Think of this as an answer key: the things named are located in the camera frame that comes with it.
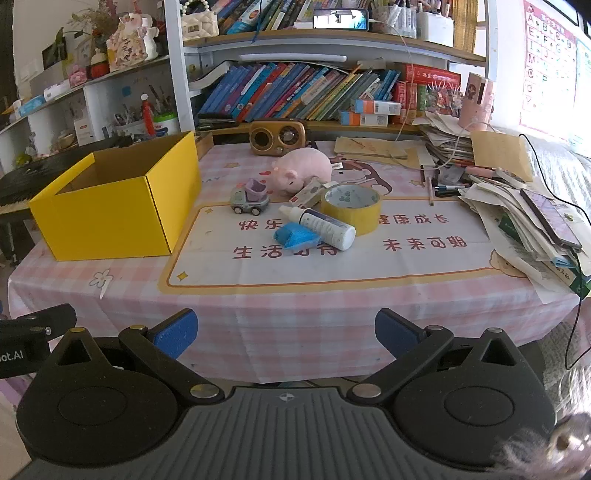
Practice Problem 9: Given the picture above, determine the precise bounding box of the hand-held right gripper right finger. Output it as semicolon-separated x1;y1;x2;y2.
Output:
346;308;525;403

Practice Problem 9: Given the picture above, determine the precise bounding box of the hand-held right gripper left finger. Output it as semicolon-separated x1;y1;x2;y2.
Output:
46;308;227;408

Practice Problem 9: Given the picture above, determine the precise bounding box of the grey toy truck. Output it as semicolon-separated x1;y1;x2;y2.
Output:
230;178;271;217

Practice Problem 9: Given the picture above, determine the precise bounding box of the wooden retro radio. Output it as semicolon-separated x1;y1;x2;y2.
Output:
250;120;309;155

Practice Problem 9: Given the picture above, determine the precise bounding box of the red printed box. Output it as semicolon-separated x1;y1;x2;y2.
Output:
402;64;462;125

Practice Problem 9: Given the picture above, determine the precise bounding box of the messy pile of booklets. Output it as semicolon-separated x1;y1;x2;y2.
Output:
462;182;591;305

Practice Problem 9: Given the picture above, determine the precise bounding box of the black cable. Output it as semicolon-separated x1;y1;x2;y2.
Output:
517;134;591;370

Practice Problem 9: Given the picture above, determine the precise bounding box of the smartphone with lit screen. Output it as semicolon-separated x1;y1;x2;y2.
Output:
313;8;370;31

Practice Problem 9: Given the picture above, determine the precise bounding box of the row of leaning colourful books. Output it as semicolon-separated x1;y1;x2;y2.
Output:
198;62;402;123

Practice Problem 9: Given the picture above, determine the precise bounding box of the black electronic keyboard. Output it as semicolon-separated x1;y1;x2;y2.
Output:
0;147;134;217

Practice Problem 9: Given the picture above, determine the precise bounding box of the pink alphabet wall poster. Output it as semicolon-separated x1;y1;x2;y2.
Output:
519;0;580;132

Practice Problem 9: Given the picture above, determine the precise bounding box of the white tall bookshelf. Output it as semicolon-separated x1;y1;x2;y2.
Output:
164;0;490;134

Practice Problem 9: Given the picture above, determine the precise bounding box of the pink plush pig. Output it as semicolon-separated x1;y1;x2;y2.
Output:
270;148;334;193

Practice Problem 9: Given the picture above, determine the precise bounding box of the white jar green lid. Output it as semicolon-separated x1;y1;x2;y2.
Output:
154;113;181;137

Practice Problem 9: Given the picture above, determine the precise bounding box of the yellow cardboard box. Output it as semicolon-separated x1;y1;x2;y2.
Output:
28;130;203;262

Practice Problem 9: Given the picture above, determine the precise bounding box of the yellow tape roll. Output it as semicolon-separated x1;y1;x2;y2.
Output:
320;184;382;237

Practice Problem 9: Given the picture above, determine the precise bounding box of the pink cylinder holder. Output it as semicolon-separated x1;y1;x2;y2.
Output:
458;71;496;132

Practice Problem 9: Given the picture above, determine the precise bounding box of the smartphone on papers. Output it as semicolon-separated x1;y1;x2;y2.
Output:
520;188;583;250

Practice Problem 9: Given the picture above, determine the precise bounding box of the blue plastic packet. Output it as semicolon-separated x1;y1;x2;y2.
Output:
273;222;322;251

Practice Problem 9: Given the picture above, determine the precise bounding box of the brown paper envelope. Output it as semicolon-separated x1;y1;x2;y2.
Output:
471;130;534;183

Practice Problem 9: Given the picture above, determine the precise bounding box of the stack of worn papers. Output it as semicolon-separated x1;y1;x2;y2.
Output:
416;113;476;167

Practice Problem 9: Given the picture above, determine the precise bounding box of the white quilted handbag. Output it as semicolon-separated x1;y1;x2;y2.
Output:
181;0;220;41

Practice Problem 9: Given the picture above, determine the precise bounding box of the white box red label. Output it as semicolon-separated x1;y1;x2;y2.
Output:
73;117;95;146

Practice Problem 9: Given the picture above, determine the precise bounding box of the white squeeze bottle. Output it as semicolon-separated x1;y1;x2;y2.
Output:
278;205;357;251

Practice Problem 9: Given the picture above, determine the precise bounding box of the row of stacked mixed books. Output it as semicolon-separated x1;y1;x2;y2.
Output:
217;0;384;35

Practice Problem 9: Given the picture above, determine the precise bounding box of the orange blue carton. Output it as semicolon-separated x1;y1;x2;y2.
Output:
341;112;389;127
355;99;402;116

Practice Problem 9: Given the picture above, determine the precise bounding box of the red round doll figure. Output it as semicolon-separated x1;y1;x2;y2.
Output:
90;48;110;79

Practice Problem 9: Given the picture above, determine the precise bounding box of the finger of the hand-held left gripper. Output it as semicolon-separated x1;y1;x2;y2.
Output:
0;304;77;344

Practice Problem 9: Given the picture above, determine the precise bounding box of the white pen organiser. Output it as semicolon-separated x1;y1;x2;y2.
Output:
115;99;153;138

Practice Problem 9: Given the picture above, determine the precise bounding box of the person's fuzzy clothing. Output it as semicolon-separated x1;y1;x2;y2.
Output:
492;411;591;480

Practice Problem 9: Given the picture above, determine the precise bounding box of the small white toy car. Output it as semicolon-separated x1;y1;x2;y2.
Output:
290;179;340;209

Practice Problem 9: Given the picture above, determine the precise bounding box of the flat brown paper sheet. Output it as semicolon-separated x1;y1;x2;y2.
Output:
333;136;422;169

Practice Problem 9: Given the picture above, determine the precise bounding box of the white storage box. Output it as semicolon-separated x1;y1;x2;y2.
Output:
416;11;455;47

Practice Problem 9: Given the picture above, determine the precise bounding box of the white cubby shelf unit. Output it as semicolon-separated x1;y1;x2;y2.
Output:
0;55;185;153

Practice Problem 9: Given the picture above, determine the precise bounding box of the red slim bottle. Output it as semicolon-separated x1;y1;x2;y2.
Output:
141;93;155;137

